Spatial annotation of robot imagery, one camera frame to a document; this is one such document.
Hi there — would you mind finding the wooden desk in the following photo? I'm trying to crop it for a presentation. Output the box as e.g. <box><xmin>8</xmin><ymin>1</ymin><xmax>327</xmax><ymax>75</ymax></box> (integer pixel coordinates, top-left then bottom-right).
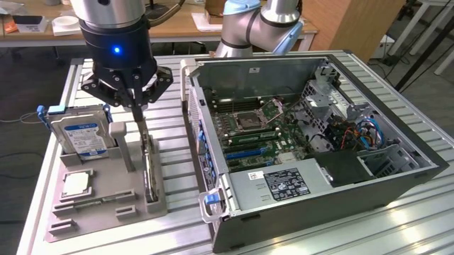
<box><xmin>0</xmin><ymin>0</ymin><xmax>319</xmax><ymax>48</ymax></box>

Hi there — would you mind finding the wooden cabinet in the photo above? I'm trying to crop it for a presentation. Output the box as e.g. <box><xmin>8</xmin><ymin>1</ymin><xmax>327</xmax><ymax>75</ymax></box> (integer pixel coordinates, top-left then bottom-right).
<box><xmin>300</xmin><ymin>0</ymin><xmax>407</xmax><ymax>62</ymax></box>

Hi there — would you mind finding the orange wire bundle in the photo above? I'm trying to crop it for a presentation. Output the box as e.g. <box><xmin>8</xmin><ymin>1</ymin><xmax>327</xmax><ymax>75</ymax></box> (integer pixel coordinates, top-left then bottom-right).
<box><xmin>339</xmin><ymin>127</ymin><xmax>359</xmax><ymax>149</ymax></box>

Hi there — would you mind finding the metal socket cover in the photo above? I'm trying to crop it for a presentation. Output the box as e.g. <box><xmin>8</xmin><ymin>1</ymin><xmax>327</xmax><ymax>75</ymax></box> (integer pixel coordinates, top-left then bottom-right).
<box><xmin>260</xmin><ymin>98</ymin><xmax>287</xmax><ymax>123</ymax></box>

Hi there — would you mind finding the white box with black lid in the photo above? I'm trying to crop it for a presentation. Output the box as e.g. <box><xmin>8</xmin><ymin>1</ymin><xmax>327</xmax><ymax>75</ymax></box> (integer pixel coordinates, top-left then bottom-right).
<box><xmin>12</xmin><ymin>15</ymin><xmax>49</xmax><ymax>34</ymax></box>

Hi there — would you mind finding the blue wire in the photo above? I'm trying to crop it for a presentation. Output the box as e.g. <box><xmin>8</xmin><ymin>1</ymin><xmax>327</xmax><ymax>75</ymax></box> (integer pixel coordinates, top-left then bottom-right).
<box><xmin>356</xmin><ymin>116</ymin><xmax>385</xmax><ymax>151</ymax></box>

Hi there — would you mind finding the blue expansion slot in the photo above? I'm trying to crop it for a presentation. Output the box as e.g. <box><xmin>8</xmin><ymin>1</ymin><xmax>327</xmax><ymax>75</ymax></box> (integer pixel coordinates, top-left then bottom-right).
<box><xmin>224</xmin><ymin>148</ymin><xmax>265</xmax><ymax>161</ymax></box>

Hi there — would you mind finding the black slanted pole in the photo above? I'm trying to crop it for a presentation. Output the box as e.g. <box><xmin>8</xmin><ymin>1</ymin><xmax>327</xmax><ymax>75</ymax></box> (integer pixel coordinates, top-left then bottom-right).
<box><xmin>393</xmin><ymin>0</ymin><xmax>454</xmax><ymax>92</ymax></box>

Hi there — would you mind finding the silver CPU chip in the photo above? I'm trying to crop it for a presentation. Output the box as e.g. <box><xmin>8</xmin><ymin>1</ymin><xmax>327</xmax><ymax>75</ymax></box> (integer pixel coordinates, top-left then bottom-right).
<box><xmin>62</xmin><ymin>172</ymin><xmax>92</xmax><ymax>197</ymax></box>

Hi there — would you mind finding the white paper stack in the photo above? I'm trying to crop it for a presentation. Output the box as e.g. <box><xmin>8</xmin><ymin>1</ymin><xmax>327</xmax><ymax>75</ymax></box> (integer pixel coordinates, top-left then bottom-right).
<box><xmin>190</xmin><ymin>12</ymin><xmax>224</xmax><ymax>32</ymax></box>

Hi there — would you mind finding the blue disk caddy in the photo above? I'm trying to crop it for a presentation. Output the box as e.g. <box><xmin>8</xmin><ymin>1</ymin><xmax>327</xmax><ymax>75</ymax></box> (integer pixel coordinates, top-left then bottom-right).
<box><xmin>36</xmin><ymin>103</ymin><xmax>110</xmax><ymax>133</ymax></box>

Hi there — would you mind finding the graphics card with metal bracket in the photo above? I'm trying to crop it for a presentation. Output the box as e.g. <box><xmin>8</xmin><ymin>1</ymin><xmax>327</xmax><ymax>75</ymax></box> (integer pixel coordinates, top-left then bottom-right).
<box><xmin>130</xmin><ymin>105</ymin><xmax>161</xmax><ymax>213</ymax></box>

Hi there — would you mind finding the black plastic shroud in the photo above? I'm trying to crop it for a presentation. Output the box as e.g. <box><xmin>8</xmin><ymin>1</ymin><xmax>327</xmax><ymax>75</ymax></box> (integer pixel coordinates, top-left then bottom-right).
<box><xmin>313</xmin><ymin>150</ymin><xmax>375</xmax><ymax>188</ymax></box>

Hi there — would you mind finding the grey cable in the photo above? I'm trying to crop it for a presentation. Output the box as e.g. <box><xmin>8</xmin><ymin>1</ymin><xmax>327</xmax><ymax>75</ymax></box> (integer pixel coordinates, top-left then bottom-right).
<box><xmin>0</xmin><ymin>113</ymin><xmax>40</xmax><ymax>124</ymax></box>

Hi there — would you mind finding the green RAM stick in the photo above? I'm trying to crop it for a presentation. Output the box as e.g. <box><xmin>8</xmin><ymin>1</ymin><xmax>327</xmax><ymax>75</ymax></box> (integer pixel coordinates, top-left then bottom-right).
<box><xmin>72</xmin><ymin>198</ymin><xmax>106</xmax><ymax>207</ymax></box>
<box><xmin>229</xmin><ymin>130</ymin><xmax>277</xmax><ymax>146</ymax></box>

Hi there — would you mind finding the grey parts rack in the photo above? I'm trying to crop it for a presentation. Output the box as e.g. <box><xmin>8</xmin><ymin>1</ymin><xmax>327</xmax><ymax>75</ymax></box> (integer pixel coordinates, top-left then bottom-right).
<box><xmin>42</xmin><ymin>121</ymin><xmax>169</xmax><ymax>244</ymax></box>

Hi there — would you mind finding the green motherboard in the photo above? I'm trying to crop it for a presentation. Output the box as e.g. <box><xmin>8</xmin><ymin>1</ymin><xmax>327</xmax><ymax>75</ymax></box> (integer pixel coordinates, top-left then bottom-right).
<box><xmin>208</xmin><ymin>90</ymin><xmax>312</xmax><ymax>173</ymax></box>

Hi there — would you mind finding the hard disk with blue label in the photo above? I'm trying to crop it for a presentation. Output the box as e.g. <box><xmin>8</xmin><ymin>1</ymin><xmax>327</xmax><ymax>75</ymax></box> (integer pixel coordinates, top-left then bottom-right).
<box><xmin>49</xmin><ymin>113</ymin><xmax>109</xmax><ymax>162</ymax></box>

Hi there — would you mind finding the black open PC case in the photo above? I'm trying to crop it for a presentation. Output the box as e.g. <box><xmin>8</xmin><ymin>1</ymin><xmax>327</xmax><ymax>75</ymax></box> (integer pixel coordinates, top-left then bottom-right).
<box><xmin>178</xmin><ymin>54</ymin><xmax>450</xmax><ymax>253</ymax></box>

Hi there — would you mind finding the metal drive cage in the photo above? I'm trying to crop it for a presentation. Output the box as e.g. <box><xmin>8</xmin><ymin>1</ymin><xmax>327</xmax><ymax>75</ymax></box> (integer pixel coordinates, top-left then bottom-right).
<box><xmin>300</xmin><ymin>79</ymin><xmax>355</xmax><ymax>117</ymax></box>

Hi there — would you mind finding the metal disk bay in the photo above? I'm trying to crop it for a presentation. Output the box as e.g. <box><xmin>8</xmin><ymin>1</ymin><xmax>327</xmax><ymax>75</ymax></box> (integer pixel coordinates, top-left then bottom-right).
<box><xmin>356</xmin><ymin>144</ymin><xmax>423</xmax><ymax>179</ymax></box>

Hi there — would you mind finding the CPU socket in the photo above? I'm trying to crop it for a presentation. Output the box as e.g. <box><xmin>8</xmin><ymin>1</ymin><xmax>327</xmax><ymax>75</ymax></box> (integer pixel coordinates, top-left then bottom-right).
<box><xmin>233</xmin><ymin>110</ymin><xmax>267</xmax><ymax>131</ymax></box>

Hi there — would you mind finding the brown cardboard box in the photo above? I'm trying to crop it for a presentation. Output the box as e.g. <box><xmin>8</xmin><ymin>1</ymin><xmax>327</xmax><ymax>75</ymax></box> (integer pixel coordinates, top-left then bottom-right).
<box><xmin>204</xmin><ymin>0</ymin><xmax>231</xmax><ymax>16</ymax></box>

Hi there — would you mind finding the grey power supply unit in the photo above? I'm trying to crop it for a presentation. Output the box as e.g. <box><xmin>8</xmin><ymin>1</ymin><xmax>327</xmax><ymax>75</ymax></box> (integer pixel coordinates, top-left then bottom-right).
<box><xmin>225</xmin><ymin>158</ymin><xmax>336</xmax><ymax>212</ymax></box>

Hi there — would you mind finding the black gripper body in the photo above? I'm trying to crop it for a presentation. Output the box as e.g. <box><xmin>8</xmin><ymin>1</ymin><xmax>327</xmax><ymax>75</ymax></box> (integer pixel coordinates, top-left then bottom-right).
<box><xmin>77</xmin><ymin>15</ymin><xmax>160</xmax><ymax>84</ymax></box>

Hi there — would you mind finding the white box with tape roll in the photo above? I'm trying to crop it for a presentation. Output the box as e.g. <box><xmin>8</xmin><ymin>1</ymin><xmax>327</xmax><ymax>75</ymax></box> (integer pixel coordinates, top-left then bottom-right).
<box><xmin>50</xmin><ymin>15</ymin><xmax>82</xmax><ymax>37</ymax></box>

